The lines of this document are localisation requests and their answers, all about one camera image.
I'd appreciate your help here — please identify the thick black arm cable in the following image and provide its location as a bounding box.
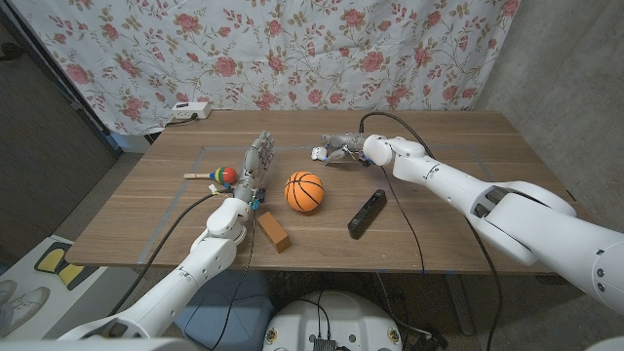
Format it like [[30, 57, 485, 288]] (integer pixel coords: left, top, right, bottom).
[[359, 111, 504, 351], [107, 189, 235, 317]]

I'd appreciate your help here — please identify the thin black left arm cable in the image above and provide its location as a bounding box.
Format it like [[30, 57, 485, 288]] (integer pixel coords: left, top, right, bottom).
[[207, 207, 257, 351]]

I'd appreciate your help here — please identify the grey table leg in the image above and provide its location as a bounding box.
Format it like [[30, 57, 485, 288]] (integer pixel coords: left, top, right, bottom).
[[446, 272, 477, 337]]

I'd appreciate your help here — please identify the floral cloth backdrop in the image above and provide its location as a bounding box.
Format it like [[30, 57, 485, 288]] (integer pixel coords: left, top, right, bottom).
[[9, 0, 521, 137]]

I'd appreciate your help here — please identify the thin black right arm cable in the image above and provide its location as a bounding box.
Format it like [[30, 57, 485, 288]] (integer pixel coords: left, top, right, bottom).
[[379, 165, 426, 275]]

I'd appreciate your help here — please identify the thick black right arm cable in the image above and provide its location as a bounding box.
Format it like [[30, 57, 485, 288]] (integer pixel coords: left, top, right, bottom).
[[359, 111, 504, 351]]

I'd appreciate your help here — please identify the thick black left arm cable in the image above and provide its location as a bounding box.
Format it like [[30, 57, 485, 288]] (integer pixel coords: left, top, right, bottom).
[[107, 189, 235, 317]]

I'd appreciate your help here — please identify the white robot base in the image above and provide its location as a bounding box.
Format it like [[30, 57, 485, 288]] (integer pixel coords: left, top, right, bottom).
[[262, 291, 405, 351]]

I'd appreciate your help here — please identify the white shoe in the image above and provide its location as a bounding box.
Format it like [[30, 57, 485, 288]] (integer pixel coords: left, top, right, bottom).
[[0, 279, 19, 306], [0, 286, 52, 333]]

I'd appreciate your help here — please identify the colourful wooden maraca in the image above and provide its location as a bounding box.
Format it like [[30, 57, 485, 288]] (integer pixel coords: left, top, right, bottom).
[[182, 166, 239, 186]]

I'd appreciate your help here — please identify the black power adapter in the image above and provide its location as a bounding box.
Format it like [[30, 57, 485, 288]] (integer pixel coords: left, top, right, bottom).
[[413, 331, 449, 351]]

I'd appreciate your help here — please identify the orange-brown wooden block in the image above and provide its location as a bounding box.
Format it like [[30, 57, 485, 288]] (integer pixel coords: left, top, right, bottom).
[[256, 211, 292, 254]]

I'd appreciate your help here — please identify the orange basketball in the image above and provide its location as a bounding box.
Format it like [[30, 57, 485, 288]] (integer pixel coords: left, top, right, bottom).
[[284, 171, 326, 214]]

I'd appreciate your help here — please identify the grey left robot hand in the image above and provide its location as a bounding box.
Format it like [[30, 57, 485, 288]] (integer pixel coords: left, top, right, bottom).
[[232, 130, 277, 204]]

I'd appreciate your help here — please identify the black TV remote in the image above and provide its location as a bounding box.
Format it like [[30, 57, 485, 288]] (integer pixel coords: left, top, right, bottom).
[[346, 188, 388, 241]]

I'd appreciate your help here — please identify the dark perforated panel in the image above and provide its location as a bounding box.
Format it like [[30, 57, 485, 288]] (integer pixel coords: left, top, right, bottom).
[[0, 7, 123, 259]]

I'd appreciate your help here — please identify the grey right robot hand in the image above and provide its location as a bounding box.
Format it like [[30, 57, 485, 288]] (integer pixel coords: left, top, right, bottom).
[[320, 132, 370, 167]]

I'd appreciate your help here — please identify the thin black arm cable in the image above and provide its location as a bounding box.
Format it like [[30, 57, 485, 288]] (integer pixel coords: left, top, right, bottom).
[[379, 165, 426, 275], [207, 207, 257, 351]]

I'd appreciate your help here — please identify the white power strip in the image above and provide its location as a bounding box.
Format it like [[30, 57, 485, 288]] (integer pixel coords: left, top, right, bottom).
[[171, 100, 214, 121]]

